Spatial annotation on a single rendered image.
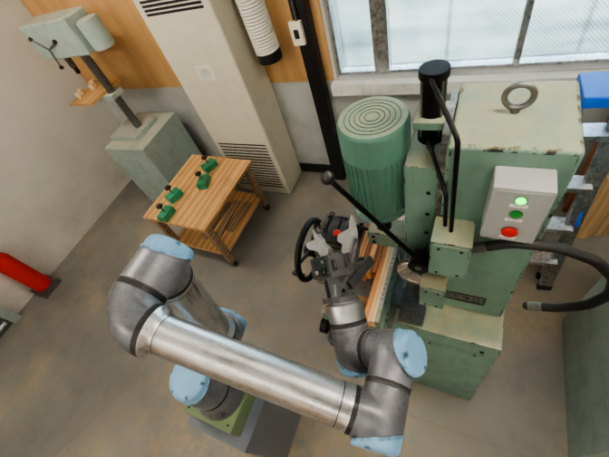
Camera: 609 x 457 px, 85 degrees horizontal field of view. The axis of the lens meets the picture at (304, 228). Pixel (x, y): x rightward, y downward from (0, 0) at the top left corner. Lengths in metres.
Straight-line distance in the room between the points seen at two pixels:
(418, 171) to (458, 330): 0.64
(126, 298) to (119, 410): 1.91
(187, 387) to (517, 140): 1.17
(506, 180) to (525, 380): 1.53
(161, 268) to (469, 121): 0.72
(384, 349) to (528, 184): 0.41
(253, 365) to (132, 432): 1.90
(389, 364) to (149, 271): 0.54
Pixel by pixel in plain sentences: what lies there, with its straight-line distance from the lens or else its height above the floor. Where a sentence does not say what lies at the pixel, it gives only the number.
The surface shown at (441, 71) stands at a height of 1.62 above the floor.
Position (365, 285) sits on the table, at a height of 0.90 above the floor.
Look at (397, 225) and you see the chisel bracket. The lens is 1.16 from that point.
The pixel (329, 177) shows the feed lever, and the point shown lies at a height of 1.44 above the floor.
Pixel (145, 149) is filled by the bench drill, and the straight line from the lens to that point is 2.92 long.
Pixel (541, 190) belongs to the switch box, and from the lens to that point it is 0.72.
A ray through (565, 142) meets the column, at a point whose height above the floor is 1.52.
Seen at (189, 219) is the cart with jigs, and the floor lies 0.53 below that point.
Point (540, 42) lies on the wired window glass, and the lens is 2.26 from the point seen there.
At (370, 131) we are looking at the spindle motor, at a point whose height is 1.50.
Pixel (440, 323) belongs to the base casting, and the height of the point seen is 0.80.
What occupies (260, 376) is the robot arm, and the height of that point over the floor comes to 1.36.
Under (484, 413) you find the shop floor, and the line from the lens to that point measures 2.05.
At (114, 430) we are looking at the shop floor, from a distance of 2.64.
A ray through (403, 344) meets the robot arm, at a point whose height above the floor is 1.31.
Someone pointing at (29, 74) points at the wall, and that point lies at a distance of 3.69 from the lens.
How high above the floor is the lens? 1.99
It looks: 50 degrees down
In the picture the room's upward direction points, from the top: 23 degrees counter-clockwise
